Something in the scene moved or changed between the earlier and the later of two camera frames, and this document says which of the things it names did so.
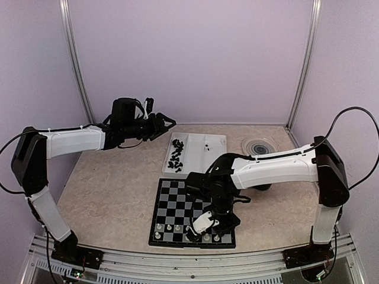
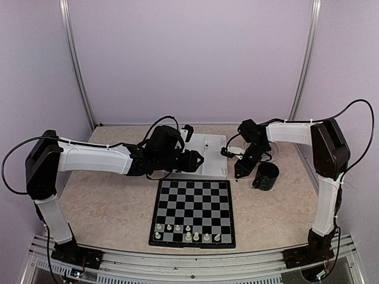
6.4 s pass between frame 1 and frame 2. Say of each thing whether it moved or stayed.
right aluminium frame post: stayed
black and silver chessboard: stayed
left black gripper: moved
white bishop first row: stayed
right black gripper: moved
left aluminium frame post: stayed
